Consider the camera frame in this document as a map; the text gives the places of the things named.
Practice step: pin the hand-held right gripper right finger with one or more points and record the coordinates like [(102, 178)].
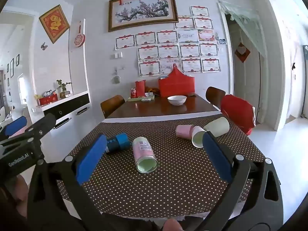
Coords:
[(216, 157)]

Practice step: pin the person's left hand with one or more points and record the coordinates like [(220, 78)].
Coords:
[(20, 192)]

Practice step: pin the white lace door curtain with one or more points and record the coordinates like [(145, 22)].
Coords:
[(247, 21)]

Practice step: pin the framed blossom painting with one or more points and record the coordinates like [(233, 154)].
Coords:
[(142, 10)]

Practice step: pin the round red hanging ornament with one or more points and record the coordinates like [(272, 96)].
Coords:
[(79, 39)]

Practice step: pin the red covered chair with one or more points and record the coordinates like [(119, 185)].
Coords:
[(237, 113)]

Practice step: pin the wooden dining table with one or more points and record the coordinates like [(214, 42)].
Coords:
[(149, 109)]

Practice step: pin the grey hanging wall item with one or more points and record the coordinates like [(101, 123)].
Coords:
[(117, 79)]

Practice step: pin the butterfly wall sticker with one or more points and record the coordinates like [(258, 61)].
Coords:
[(43, 46)]

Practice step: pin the red gift box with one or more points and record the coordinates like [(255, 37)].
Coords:
[(176, 86)]

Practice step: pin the pink labelled paper cup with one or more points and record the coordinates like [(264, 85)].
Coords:
[(144, 152)]

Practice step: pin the red cylinder canister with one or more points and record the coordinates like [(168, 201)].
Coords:
[(140, 87)]

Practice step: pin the small wall photo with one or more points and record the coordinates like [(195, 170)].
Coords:
[(222, 41)]

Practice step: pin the white light switch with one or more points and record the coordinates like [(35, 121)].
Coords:
[(116, 55)]

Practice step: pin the potted green plant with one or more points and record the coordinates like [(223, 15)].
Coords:
[(63, 89)]

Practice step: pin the red soda can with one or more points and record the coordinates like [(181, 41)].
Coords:
[(133, 93)]

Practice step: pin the brown dotted tablecloth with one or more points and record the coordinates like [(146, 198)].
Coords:
[(168, 187)]

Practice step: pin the black picture frame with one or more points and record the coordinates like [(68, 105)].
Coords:
[(12, 67), (18, 59)]

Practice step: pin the white paper cup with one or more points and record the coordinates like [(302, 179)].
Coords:
[(198, 138)]

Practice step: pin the red diamond wall decoration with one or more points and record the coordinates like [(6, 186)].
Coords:
[(54, 23)]

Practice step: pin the white bowl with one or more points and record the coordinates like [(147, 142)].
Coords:
[(177, 99)]

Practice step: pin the white sideboard cabinet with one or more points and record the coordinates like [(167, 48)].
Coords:
[(72, 110)]

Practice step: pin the red diamond door decoration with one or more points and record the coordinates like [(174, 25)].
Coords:
[(242, 52)]

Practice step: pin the cream paper cup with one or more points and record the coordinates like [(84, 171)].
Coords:
[(217, 126)]

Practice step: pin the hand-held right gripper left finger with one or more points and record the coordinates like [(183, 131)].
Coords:
[(91, 157)]

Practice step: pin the red storage box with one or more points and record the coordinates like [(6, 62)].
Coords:
[(48, 100)]

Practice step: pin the pale serving tray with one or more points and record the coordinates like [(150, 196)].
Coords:
[(134, 99)]

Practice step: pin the wooden chair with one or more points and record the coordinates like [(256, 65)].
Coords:
[(112, 105), (214, 96)]

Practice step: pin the blue paper cup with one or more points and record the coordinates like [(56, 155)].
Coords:
[(120, 142)]

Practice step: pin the person's right hand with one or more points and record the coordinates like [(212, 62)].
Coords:
[(172, 225)]

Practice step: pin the group of wall certificates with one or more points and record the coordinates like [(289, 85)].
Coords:
[(168, 50)]

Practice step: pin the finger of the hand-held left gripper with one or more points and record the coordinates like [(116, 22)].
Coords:
[(14, 125), (44, 124)]

